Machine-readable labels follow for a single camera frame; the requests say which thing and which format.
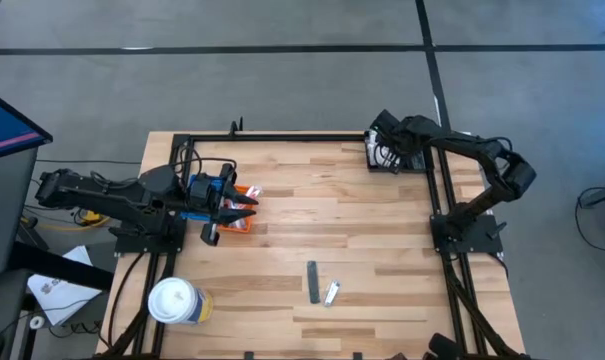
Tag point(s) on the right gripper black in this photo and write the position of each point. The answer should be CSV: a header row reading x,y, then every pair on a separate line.
x,y
399,135

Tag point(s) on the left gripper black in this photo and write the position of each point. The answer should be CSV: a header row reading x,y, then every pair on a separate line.
x,y
204,192

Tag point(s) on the black comb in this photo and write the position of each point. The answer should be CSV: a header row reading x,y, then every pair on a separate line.
x,y
418,161
313,282

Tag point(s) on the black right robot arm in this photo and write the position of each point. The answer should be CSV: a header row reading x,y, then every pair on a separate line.
x,y
482,150

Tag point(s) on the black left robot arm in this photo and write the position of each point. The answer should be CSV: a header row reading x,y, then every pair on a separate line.
x,y
107,195

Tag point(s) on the orange plastic basket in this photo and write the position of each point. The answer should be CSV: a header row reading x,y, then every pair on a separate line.
x,y
242,227

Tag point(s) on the blue plastic basket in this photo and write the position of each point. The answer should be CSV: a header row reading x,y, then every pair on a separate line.
x,y
202,181

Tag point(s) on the white-lidded wipes canister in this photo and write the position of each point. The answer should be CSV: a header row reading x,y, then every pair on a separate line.
x,y
174,300

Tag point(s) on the black stand bar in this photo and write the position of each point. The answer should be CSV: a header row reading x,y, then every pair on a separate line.
x,y
57,267

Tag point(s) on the white paper sheet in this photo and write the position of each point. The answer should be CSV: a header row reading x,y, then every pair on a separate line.
x,y
57,295

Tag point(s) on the white tape roll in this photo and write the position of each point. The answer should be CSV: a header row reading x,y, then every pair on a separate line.
x,y
36,322

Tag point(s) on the blue monitor screen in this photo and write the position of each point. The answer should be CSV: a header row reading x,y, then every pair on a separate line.
x,y
7,125

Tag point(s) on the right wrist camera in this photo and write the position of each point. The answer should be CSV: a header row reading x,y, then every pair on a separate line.
x,y
384,120

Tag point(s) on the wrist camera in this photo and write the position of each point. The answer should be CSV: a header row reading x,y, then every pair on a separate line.
x,y
384,120
210,234

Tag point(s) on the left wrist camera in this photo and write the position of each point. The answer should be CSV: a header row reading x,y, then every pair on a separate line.
x,y
210,234

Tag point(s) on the black frame hook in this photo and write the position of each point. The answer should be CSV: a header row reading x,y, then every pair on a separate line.
x,y
238,126

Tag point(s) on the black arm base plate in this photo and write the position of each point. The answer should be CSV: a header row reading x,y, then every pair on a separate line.
x,y
132,245
474,245

